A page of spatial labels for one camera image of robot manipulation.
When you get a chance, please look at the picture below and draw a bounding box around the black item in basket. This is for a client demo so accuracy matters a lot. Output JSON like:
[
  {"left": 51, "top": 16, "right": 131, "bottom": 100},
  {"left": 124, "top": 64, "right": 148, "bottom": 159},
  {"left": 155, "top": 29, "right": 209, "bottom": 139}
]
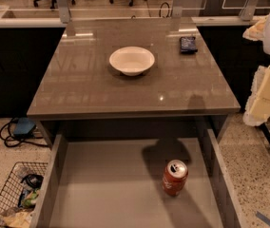
[{"left": 21, "top": 174, "right": 44, "bottom": 189}]

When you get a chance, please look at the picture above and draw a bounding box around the white bowl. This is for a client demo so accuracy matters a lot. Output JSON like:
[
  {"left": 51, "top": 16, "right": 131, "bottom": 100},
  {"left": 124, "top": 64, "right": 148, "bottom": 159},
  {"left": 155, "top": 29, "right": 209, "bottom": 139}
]
[{"left": 109, "top": 47, "right": 155, "bottom": 76}]

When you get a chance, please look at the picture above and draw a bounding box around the black cable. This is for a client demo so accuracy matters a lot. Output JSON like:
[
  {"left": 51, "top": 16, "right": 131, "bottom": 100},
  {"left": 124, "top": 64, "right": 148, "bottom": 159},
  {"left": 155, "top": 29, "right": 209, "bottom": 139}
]
[{"left": 0, "top": 117, "right": 49, "bottom": 149}]

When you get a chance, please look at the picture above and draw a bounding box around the green snack bag in basket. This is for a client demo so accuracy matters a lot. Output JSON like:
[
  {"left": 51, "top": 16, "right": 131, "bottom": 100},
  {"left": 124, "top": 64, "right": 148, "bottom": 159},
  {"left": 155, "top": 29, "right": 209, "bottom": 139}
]
[{"left": 20, "top": 189, "right": 40, "bottom": 208}]

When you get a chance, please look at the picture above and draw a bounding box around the grey open drawer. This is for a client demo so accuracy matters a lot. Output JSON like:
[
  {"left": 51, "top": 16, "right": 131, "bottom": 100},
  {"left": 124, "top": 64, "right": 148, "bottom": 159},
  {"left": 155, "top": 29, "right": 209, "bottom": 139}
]
[{"left": 30, "top": 129, "right": 247, "bottom": 228}]

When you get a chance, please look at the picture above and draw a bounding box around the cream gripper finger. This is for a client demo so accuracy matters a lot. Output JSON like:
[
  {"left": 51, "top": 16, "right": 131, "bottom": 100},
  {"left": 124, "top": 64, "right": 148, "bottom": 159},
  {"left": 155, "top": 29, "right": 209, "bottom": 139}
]
[
  {"left": 242, "top": 16, "right": 267, "bottom": 41},
  {"left": 242, "top": 66, "right": 270, "bottom": 126}
]

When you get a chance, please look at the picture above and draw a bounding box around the wire basket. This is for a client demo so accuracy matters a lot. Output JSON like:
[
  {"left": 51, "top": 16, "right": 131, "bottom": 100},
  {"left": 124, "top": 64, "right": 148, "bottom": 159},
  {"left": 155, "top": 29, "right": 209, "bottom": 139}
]
[{"left": 0, "top": 161, "right": 48, "bottom": 227}]

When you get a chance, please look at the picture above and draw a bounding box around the yellow snack bag in basket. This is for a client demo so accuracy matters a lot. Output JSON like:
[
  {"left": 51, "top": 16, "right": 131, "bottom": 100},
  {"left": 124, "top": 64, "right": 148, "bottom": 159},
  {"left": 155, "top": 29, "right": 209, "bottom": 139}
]
[{"left": 3, "top": 211, "right": 32, "bottom": 228}]

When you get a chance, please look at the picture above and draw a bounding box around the dark blue snack bag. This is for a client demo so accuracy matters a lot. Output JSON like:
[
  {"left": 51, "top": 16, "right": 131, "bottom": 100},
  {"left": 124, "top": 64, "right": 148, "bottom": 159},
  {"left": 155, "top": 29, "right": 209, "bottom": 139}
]
[{"left": 180, "top": 36, "right": 198, "bottom": 53}]

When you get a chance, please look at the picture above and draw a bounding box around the red coke can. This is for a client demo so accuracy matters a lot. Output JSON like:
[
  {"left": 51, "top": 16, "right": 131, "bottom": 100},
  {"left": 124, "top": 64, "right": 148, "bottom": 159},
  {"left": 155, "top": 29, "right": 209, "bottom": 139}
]
[{"left": 162, "top": 160, "right": 188, "bottom": 197}]

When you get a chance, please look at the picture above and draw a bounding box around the blue box on floor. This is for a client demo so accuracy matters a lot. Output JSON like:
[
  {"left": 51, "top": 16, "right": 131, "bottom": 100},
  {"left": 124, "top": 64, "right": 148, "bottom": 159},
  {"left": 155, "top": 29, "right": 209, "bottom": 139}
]
[{"left": 13, "top": 118, "right": 36, "bottom": 138}]

